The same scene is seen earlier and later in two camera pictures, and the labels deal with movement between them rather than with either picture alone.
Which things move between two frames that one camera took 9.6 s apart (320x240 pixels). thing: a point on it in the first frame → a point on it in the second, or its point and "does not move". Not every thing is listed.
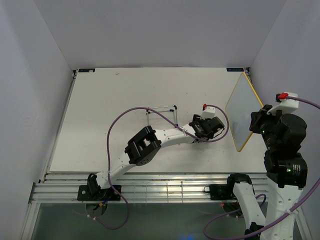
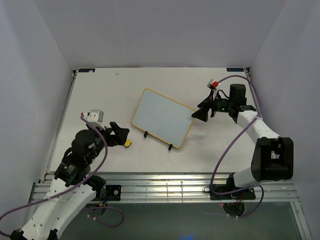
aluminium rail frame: [55, 187] does not move
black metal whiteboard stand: [174, 106] → [145, 134]
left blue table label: [86, 70] does not move
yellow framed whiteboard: [243, 101] → [163, 118]
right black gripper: [257, 116] → [202, 113]
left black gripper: [196, 119] → [121, 133]
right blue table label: [235, 69] does not move
